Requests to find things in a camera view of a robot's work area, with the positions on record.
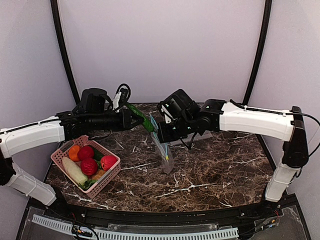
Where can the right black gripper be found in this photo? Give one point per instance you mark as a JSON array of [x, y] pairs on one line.
[[163, 132]]

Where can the left black frame post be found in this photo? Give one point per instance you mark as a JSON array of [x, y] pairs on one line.
[[63, 50]]

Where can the red toy fruit front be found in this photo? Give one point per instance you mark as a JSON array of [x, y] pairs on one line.
[[89, 166]]

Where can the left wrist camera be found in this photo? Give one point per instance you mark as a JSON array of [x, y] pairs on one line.
[[121, 97]]

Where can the green toy leafy vegetable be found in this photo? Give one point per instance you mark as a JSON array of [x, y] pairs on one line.
[[87, 184]]

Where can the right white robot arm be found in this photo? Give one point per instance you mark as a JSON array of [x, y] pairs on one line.
[[184, 117]]

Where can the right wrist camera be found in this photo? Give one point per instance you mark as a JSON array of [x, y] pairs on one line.
[[167, 116]]

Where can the red toy tomato right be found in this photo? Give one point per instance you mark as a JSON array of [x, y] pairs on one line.
[[107, 162]]

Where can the white toy radish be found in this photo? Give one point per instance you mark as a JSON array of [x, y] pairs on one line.
[[74, 171]]

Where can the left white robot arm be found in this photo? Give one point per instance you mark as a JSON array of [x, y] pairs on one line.
[[96, 111]]

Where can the green toy chili pepper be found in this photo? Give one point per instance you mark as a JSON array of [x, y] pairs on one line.
[[146, 123]]

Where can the orange toy fruit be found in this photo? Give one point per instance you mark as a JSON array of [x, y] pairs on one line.
[[73, 153]]

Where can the right black frame post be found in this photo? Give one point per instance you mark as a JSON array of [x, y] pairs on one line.
[[259, 51]]

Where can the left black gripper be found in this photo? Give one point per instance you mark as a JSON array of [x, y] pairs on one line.
[[127, 119]]

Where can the red toy fruit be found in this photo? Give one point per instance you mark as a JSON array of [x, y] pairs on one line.
[[85, 152], [89, 166]]

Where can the brown toy potato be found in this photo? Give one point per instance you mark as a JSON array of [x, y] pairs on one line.
[[98, 174]]

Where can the red toy fruit left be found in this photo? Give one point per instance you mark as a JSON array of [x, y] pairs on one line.
[[85, 152]]

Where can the pink perforated plastic basket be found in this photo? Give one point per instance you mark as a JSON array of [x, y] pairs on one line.
[[85, 141]]

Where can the clear zip bag blue zipper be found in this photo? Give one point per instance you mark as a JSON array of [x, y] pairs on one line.
[[167, 161]]

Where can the black frame post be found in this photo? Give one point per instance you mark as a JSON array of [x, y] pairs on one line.
[[63, 50], [259, 51]]

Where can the black front rail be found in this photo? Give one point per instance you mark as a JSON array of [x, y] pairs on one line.
[[241, 216]]

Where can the white slotted cable duct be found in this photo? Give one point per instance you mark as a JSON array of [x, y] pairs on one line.
[[126, 232]]

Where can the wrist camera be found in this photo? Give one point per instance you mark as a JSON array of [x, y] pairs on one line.
[[121, 97], [167, 116]]

